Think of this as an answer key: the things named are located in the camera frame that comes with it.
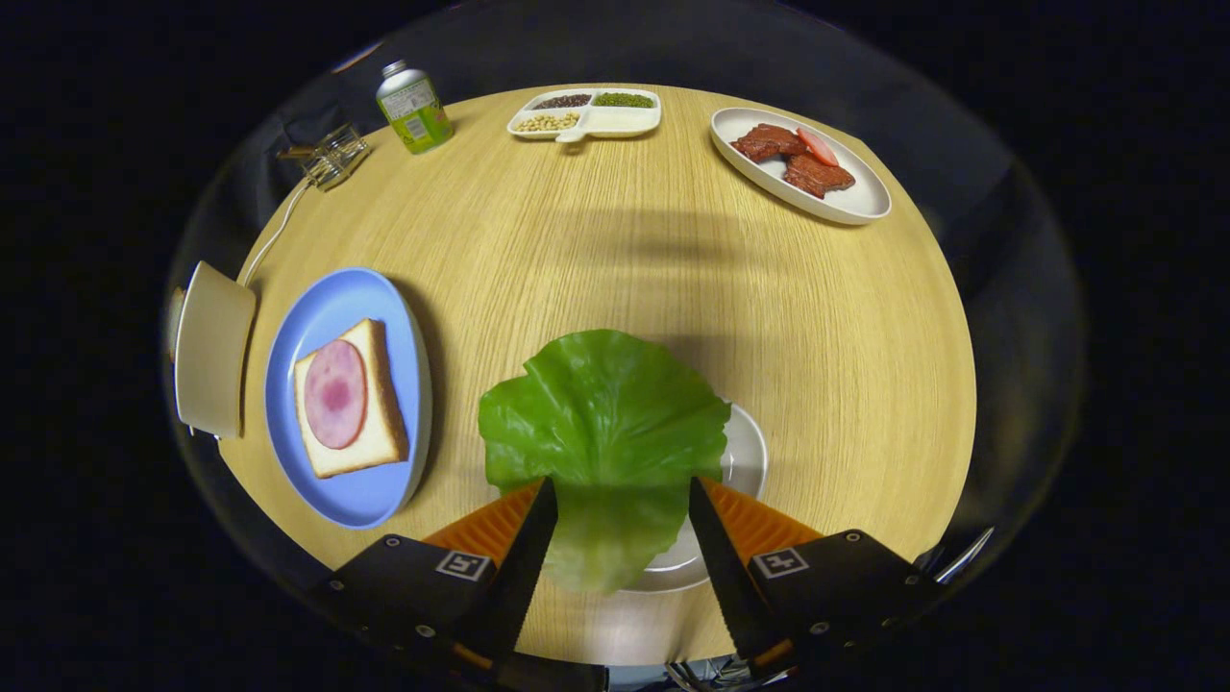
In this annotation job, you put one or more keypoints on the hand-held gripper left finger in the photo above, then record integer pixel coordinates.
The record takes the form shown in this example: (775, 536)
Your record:
(524, 577)

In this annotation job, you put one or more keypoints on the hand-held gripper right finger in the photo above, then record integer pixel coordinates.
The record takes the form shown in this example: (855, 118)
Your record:
(725, 577)

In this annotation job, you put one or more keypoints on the green lettuce leaf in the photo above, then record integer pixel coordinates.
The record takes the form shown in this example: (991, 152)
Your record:
(605, 413)

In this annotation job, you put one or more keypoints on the small white plate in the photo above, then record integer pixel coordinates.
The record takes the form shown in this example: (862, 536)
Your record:
(745, 461)

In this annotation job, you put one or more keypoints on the white bread slice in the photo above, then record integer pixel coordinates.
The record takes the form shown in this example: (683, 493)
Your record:
(380, 423)

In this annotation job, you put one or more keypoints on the shiny metal rod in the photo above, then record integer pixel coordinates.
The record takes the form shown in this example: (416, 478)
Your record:
(966, 555)

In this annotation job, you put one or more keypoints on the pink ham slice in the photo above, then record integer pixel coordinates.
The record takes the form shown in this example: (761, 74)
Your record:
(335, 394)

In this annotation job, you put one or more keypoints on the blue round plate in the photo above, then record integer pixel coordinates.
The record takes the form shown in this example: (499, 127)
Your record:
(336, 298)

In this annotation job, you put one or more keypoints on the white toaster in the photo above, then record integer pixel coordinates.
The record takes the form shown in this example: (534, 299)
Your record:
(216, 351)

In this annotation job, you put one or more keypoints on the white oval plate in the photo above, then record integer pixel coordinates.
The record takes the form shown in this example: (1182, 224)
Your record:
(865, 197)

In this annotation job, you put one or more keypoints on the brown cooked meat piece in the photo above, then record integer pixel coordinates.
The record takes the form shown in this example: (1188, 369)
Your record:
(764, 144)
(817, 178)

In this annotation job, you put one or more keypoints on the pink red food slice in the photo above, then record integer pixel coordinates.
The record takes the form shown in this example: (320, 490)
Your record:
(819, 147)

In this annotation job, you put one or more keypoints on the pile of yellow soybeans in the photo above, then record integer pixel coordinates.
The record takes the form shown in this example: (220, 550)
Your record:
(548, 122)

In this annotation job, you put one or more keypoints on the white compartment dish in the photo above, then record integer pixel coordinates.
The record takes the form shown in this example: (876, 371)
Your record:
(620, 120)

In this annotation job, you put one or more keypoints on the pile of dark red beans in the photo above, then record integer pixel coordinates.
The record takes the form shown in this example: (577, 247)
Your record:
(562, 101)

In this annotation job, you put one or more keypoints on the green label metal bottle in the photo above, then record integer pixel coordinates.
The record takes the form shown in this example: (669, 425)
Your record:
(415, 111)

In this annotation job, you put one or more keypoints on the pile of green beans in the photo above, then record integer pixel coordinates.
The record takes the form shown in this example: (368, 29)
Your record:
(623, 100)

